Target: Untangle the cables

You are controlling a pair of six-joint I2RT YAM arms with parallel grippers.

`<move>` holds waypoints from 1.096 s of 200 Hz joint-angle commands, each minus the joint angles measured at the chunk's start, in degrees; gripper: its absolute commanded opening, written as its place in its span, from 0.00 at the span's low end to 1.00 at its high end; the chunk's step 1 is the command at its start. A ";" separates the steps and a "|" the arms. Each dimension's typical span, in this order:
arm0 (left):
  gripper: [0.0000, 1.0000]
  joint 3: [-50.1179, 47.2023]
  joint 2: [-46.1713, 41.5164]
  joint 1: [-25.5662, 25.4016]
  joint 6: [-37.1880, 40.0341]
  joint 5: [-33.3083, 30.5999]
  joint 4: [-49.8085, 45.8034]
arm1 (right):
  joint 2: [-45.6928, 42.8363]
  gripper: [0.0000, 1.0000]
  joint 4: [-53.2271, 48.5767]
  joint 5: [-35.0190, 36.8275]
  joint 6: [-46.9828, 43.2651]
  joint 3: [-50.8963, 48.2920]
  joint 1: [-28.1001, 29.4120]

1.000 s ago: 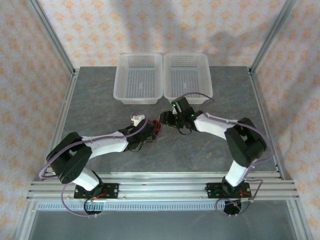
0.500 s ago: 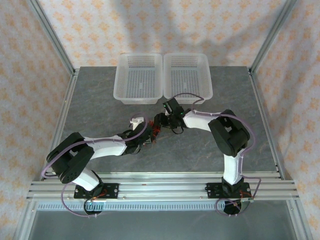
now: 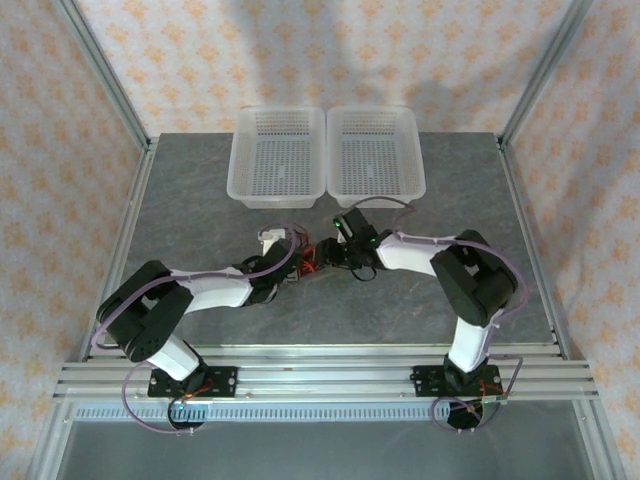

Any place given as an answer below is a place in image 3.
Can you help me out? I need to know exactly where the white perforated plastic basket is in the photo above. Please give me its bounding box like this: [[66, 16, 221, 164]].
[[225, 105, 327, 210], [325, 104, 427, 209]]

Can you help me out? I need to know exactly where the orange patterned cloth backdrop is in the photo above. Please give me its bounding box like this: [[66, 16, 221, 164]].
[[0, 0, 640, 480]]

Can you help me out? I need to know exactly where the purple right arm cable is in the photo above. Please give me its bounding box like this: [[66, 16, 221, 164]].
[[344, 196, 529, 434]]

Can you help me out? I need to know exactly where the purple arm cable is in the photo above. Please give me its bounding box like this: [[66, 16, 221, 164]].
[[344, 196, 529, 434], [92, 219, 304, 434]]

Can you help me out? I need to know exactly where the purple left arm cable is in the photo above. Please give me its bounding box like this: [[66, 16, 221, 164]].
[[92, 219, 304, 434]]

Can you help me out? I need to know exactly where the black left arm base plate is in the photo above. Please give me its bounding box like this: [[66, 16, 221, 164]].
[[147, 366, 239, 399]]

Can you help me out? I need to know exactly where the aluminium rail beam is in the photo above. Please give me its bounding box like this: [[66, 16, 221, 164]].
[[52, 343, 599, 401]]

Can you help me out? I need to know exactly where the grey slotted cable duct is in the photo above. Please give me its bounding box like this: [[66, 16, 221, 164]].
[[72, 402, 584, 422]]

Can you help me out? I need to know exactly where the aluminium side rail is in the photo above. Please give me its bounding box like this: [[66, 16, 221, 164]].
[[82, 138, 159, 361], [496, 137, 571, 360]]

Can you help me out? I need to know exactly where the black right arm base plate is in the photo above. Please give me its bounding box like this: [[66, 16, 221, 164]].
[[412, 364, 501, 399]]

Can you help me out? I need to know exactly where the aluminium frame post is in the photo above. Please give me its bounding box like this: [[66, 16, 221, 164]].
[[52, 0, 154, 151], [496, 0, 596, 149]]

